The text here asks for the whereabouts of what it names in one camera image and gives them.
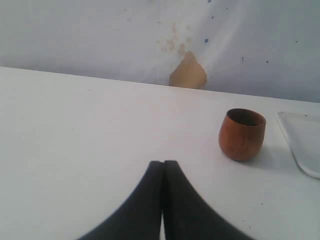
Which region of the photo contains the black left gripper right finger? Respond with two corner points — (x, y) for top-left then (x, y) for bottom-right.
(162, 160), (251, 240)

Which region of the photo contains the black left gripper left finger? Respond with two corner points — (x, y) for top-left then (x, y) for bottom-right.
(80, 161), (164, 240)

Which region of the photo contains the brown wooden cup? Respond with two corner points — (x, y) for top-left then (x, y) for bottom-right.
(218, 108), (266, 162)

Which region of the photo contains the white rectangular tray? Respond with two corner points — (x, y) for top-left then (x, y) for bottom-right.
(276, 111), (320, 179)

